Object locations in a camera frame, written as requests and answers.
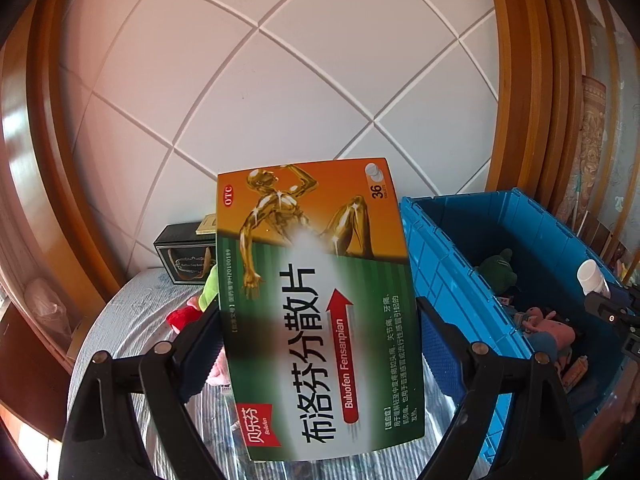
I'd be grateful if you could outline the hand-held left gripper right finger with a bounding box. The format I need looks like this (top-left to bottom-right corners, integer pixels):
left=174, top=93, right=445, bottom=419
left=415, top=296, right=586, bottom=480

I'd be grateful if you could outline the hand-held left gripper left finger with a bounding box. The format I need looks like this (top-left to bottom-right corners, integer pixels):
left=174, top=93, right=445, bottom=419
left=57, top=305, right=226, bottom=480

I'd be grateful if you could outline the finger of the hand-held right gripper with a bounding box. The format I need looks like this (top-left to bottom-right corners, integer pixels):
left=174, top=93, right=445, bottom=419
left=608, top=283, right=640, bottom=307
left=584, top=293, right=632, bottom=329

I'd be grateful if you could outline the white cup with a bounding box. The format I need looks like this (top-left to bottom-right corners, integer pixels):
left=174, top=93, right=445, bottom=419
left=576, top=259, right=611, bottom=297

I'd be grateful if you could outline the blue plastic storage crate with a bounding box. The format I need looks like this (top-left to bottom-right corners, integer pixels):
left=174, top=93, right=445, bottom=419
left=399, top=188, right=640, bottom=471

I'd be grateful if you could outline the orange green medicine box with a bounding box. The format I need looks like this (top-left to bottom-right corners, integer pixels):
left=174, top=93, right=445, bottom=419
left=216, top=157, right=426, bottom=463

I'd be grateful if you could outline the pale pink plush toy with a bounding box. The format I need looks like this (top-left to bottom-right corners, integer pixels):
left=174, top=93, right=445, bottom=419
left=207, top=345, right=231, bottom=387

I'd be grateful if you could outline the red plush toy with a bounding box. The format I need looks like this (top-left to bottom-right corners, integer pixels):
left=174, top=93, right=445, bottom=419
left=166, top=306, right=202, bottom=334

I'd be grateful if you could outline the pink pig plush toy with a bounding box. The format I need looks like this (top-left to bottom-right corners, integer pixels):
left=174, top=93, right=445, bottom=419
left=520, top=307, right=576, bottom=356

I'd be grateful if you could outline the orange tube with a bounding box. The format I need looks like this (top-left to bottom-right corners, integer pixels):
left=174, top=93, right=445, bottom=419
left=560, top=355, right=592, bottom=392

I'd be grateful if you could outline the blue plush toy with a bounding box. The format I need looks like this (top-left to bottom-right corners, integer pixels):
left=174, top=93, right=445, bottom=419
left=527, top=334, right=566, bottom=367

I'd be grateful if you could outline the silver patterned table cloth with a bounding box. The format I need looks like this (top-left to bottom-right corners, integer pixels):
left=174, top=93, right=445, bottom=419
left=67, top=267, right=501, bottom=480

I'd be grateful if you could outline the dark green frog plush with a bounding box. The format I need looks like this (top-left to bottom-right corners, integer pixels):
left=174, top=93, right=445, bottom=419
left=475, top=249, right=516, bottom=287

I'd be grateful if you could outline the black gift box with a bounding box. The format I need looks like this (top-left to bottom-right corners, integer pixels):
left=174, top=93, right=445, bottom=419
left=153, top=221, right=218, bottom=286

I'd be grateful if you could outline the frosted glass door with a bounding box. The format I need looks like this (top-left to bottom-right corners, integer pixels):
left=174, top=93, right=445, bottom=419
left=584, top=10, right=640, bottom=266

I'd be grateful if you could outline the clear plastic bag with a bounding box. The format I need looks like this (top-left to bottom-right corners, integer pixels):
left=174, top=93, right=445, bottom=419
left=22, top=277, right=77, bottom=357

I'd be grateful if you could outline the wooden door frame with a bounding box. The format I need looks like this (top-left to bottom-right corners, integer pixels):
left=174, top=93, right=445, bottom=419
left=484, top=0, right=587, bottom=211

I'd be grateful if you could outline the curved wooden wall trim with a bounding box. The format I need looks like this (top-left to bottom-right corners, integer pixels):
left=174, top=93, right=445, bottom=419
left=0, top=0, right=132, bottom=376

